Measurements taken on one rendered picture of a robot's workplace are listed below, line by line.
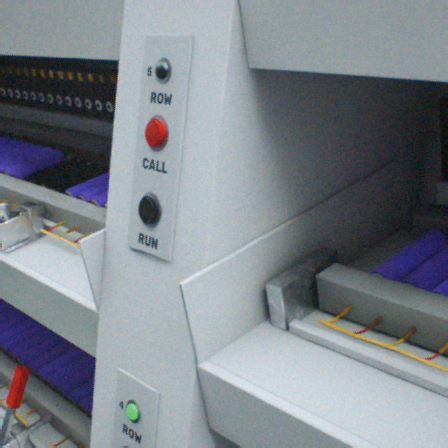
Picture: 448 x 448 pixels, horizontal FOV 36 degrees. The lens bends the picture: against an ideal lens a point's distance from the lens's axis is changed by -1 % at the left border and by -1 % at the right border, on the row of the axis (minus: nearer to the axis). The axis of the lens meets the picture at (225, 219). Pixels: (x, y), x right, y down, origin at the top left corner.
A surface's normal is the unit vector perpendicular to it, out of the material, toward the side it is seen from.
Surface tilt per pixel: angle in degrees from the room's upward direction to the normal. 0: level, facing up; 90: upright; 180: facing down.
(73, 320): 110
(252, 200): 90
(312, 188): 90
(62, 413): 20
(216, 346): 90
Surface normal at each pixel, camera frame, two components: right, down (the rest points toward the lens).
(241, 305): 0.68, 0.20
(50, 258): -0.15, -0.91
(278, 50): -0.72, 0.38
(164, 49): -0.73, 0.04
